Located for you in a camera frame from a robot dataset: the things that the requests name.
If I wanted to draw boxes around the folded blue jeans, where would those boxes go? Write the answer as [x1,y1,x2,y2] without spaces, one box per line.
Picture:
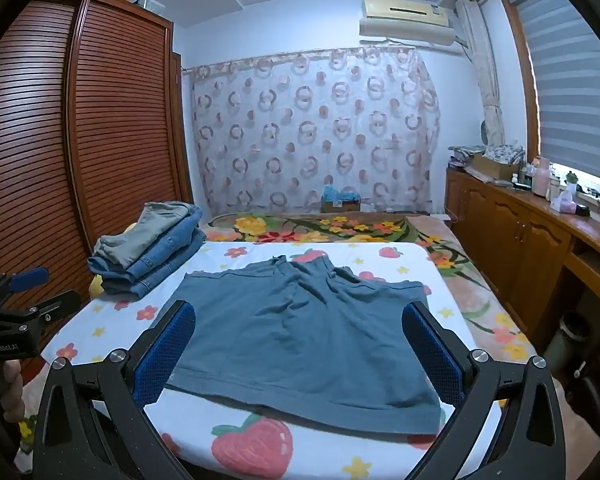
[87,205,205,282]
[100,232,207,302]

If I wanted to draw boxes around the floral blanket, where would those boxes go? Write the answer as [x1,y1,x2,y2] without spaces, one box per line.
[202,211,537,362]

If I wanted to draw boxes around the circle patterned sheer curtain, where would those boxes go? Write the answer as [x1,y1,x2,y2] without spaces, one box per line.
[182,46,442,217]

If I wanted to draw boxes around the brown louvered wardrobe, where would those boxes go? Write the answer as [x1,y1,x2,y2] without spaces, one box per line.
[0,0,196,313]

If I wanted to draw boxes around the person's left hand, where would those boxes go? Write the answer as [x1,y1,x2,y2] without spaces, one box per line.
[2,359,27,424]

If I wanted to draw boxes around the white strawberry print blanket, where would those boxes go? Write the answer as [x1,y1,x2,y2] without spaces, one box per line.
[17,242,512,480]

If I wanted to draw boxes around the folded grey pants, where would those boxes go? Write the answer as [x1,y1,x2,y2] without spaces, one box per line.
[94,201,194,267]

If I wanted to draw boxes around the pink bottle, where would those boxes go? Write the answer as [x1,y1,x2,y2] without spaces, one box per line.
[532,156,554,197]

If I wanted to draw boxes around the striped window blind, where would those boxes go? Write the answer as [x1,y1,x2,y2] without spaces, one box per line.
[507,0,600,187]

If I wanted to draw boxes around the grey trash bin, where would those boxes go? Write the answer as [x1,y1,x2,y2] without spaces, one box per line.
[545,312,592,372]

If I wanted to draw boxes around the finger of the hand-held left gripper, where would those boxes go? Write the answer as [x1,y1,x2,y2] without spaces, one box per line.
[0,289,83,328]
[0,266,51,311]

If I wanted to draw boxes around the teal pants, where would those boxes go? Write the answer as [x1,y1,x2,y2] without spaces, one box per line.
[166,255,444,434]

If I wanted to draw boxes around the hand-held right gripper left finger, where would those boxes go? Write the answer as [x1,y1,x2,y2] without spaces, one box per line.
[31,300,198,480]

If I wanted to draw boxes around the wall air conditioner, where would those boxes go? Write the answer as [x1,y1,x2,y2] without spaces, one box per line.
[358,0,457,47]

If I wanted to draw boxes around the pink tissue pack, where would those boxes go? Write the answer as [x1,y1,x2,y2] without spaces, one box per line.
[552,192,579,216]

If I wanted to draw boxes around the beige tied curtain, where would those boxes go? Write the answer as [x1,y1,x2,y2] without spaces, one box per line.
[455,0,507,150]

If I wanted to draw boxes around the cardboard box with blue items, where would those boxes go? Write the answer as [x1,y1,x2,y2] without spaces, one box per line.
[321,185,362,214]

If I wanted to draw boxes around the open cardboard box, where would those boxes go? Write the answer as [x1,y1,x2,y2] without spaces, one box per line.
[472,152,522,182]

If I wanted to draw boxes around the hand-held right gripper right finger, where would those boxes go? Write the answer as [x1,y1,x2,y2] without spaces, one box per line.
[402,301,577,480]

